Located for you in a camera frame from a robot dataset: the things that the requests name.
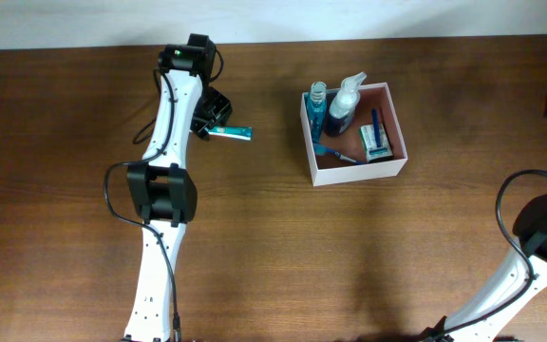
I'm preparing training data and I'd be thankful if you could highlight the green red toothpaste tube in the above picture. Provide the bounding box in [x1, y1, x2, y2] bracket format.
[206, 126, 253, 141]

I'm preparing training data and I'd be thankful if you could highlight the green mouthwash bottle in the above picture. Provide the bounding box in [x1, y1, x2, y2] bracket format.
[306, 82, 327, 143]

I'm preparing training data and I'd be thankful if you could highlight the blue white toothbrush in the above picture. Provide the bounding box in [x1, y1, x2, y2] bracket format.
[313, 143, 362, 165]

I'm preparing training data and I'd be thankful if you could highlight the blue foam soap dispenser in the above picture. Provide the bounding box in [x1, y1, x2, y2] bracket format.
[325, 72, 367, 137]

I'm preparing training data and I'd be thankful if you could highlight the blue disposable razor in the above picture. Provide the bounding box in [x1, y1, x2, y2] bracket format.
[365, 108, 392, 160]

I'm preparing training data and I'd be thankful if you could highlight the green white soap bar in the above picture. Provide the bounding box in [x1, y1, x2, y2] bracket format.
[359, 123, 393, 163]

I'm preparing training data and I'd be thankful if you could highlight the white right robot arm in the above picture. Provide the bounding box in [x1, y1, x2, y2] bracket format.
[422, 169, 547, 341]

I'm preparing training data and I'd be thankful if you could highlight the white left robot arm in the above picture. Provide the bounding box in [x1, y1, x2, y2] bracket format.
[123, 33, 233, 341]

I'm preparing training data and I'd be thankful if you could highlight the pink cardboard box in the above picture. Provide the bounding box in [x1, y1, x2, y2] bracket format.
[300, 83, 408, 186]

